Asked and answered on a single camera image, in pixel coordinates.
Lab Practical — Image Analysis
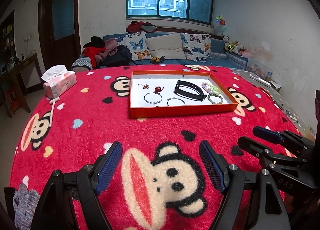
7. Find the black smart wristband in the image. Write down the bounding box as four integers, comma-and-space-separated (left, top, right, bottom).
174, 80, 207, 102

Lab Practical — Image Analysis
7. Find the red monkey pattern blanket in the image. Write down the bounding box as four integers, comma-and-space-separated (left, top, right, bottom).
10, 65, 298, 229

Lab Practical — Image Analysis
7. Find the clear storage box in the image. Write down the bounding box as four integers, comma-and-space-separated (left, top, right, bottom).
246, 58, 273, 81

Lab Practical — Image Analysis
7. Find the grey knitted cloth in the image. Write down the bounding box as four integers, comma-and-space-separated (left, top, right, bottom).
12, 183, 40, 229

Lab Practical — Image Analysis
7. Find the white plastic stick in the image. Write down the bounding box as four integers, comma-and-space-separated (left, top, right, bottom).
49, 97, 60, 127

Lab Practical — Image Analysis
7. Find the orange shallow tray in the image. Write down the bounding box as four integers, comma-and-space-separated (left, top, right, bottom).
129, 69, 238, 118

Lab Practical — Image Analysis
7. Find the blue sofa bed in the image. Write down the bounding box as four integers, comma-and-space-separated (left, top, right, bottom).
72, 31, 248, 72

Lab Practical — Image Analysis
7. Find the red charm ornament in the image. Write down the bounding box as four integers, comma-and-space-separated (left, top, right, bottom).
154, 87, 164, 94

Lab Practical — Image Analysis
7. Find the small charm brooch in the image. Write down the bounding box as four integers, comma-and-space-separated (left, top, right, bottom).
138, 84, 149, 89

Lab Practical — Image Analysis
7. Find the stuffed toys pile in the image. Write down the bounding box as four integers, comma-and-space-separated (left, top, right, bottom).
222, 35, 253, 58

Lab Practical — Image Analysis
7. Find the pink tissue pack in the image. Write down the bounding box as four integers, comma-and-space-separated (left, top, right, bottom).
41, 65, 76, 99

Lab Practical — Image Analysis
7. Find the right butterfly pillow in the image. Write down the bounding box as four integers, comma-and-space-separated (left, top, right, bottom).
180, 33, 212, 62

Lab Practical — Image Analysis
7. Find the butterfly pillow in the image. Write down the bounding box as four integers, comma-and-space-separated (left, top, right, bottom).
180, 33, 212, 62
117, 31, 152, 61

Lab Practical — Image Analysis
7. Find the black backpack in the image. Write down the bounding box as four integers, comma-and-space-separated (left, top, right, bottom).
103, 44, 137, 68

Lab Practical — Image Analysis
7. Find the yellow toy truck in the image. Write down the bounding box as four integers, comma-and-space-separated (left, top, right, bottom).
150, 56, 164, 64

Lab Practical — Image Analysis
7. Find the pile of clothes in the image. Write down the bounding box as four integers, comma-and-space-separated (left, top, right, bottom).
82, 36, 118, 69

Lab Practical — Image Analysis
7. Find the wooden side table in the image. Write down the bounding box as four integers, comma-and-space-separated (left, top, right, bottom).
1, 54, 43, 118

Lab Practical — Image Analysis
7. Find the beige cushion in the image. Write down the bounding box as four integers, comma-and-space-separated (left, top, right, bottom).
146, 33, 185, 60

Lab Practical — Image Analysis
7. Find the colourful pinwheel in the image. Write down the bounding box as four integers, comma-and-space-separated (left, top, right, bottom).
216, 15, 226, 35

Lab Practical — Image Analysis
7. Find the left butterfly pillow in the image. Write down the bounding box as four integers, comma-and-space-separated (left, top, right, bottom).
117, 31, 152, 61

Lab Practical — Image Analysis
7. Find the dark display cabinet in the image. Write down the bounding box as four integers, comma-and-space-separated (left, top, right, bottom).
1, 10, 16, 75

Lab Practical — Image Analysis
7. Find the red bag on sill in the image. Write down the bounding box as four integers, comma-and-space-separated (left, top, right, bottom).
126, 21, 157, 33

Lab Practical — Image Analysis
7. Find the dark wooden door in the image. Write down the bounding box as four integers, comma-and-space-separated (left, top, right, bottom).
38, 0, 81, 70

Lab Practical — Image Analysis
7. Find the green bead bracelet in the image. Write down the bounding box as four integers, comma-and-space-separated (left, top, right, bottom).
207, 93, 224, 106

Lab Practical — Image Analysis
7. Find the pastel bead bracelet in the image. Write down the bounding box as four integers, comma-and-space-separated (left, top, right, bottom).
201, 82, 221, 96

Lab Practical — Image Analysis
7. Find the thin dark bracelet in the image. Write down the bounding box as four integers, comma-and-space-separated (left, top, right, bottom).
166, 97, 187, 107

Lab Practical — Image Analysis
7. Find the silver chain bracelet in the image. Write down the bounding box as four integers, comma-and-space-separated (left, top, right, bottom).
143, 92, 163, 105

